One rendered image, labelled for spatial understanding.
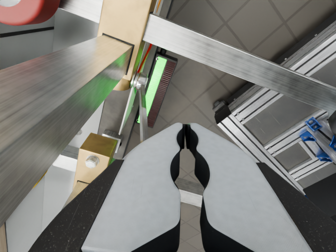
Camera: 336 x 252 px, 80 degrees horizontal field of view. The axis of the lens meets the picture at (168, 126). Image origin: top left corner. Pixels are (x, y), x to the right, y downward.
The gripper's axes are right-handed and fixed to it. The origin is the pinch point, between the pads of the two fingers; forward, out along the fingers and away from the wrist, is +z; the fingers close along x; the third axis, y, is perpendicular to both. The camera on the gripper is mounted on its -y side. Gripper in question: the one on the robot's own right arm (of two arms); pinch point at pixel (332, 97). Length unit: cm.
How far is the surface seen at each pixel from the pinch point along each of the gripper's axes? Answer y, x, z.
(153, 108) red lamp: -23.9, -17.2, 12.4
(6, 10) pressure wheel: -40.9, -2.7, -8.1
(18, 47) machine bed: -51, -13, 9
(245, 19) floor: 6, 10, 83
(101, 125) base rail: -34.4, -26.1, 12.6
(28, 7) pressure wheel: -38.9, -1.7, -8.1
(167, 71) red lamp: -23.8, -8.3, 12.4
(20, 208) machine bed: -51, -61, 8
